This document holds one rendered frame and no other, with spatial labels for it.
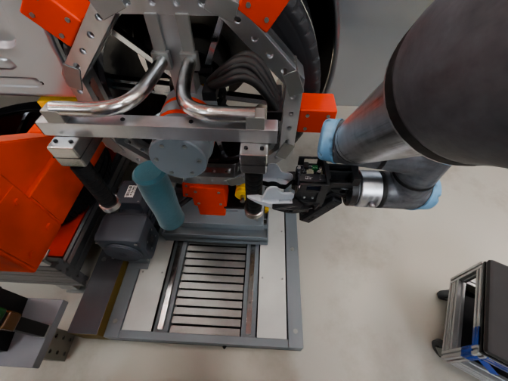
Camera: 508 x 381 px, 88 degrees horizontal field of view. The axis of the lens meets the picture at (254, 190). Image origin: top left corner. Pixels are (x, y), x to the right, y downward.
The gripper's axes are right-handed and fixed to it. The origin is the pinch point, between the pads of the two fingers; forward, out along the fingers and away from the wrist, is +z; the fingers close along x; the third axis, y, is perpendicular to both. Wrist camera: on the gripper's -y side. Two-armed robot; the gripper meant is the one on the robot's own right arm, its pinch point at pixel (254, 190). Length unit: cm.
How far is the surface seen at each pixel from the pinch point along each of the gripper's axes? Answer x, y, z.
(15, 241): 6, -19, 62
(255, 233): -25, -68, 0
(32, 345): 27, -38, 59
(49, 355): 28, -72, 76
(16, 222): 2, -16, 62
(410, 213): -50, -83, -86
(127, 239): -7, -43, 46
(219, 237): -22, -68, 17
